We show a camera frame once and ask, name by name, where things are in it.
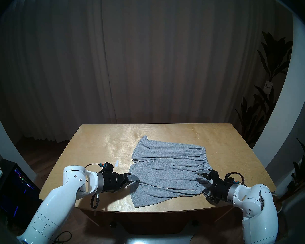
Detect white round plant pot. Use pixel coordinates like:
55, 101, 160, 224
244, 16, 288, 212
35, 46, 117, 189
271, 191, 283, 213

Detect tall dark leafy plant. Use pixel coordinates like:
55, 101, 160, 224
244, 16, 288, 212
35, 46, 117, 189
235, 31, 294, 148

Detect grey fabric pants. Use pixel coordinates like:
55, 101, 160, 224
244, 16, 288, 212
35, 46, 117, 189
128, 135, 214, 208

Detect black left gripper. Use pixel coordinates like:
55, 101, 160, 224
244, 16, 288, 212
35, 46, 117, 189
102, 171, 140, 193

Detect brown pleated curtain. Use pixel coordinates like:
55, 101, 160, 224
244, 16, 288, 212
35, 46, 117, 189
0, 0, 294, 145

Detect black floor cable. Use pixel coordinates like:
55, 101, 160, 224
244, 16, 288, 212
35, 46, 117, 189
48, 231, 73, 244

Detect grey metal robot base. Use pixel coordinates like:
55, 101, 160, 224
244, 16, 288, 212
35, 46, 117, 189
114, 232, 196, 244

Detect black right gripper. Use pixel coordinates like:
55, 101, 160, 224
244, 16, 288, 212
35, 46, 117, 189
196, 170, 233, 204

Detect black computer tower with lights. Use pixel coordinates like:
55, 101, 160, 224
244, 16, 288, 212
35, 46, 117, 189
0, 160, 42, 227

